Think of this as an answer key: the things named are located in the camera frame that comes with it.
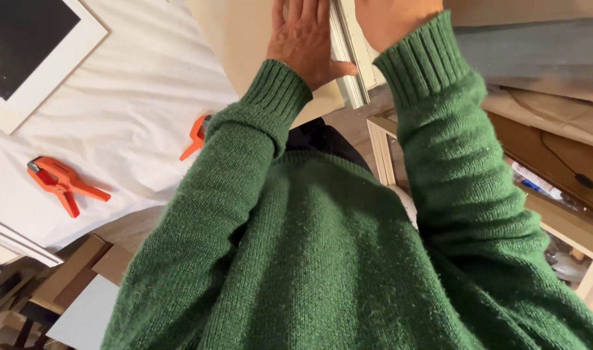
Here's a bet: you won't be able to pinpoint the white picture frame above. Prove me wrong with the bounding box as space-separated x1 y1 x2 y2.
328 0 379 111

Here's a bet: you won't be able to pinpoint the light grey board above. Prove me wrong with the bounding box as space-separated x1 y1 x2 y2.
46 274 120 350

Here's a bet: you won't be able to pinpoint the person's right hand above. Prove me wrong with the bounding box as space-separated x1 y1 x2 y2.
355 0 444 53

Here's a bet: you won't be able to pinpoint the black cable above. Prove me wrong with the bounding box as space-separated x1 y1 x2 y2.
541 130 593 192

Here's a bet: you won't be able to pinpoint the green knitted sweater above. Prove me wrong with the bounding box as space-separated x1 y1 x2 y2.
101 148 593 350

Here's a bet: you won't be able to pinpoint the white table cloth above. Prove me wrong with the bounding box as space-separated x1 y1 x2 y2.
0 0 240 251

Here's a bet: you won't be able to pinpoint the grey blue board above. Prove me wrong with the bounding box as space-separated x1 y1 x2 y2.
453 17 593 106

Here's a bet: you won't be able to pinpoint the pale wooden frame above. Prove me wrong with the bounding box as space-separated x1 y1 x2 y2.
366 114 419 230

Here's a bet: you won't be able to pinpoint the wooden shelf with supplies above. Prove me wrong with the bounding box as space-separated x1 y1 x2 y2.
481 87 593 319

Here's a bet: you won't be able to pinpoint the orange spring clamp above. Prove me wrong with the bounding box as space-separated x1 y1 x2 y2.
179 114 213 162
26 156 112 219

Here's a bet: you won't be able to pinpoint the black print with white mat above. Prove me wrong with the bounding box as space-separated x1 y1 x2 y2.
0 0 110 136

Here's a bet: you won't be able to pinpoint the beige backing board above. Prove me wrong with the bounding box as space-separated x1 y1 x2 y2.
185 0 347 130

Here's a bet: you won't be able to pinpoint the heap of wooden offcuts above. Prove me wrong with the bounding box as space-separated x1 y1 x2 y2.
0 234 134 350

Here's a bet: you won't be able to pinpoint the white frame moulding strip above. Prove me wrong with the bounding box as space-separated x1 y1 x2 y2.
0 218 65 268

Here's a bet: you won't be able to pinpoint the dark trousers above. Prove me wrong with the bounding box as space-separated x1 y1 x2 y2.
285 118 373 174

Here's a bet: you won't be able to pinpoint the person's left hand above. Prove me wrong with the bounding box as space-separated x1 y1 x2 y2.
266 0 359 92

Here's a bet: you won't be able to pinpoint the white tube with blue label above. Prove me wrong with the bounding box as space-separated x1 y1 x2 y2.
511 161 565 201

